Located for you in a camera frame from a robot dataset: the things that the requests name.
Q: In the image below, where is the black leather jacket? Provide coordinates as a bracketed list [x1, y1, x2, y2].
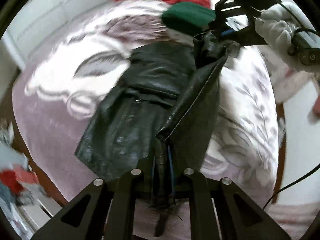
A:
[74, 29, 242, 238]

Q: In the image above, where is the white gloved right hand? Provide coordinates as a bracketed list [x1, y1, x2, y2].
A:
[255, 2, 314, 71]

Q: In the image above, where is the folded green striped garment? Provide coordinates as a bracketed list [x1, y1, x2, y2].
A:
[161, 2, 216, 36]

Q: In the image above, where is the floral purple bed blanket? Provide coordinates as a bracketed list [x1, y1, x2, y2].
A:
[12, 0, 278, 239]

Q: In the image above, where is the white sliding wardrobe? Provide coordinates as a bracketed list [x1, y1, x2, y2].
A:
[2, 0, 110, 70]

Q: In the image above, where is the black cable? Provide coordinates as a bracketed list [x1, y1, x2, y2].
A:
[226, 0, 320, 210]

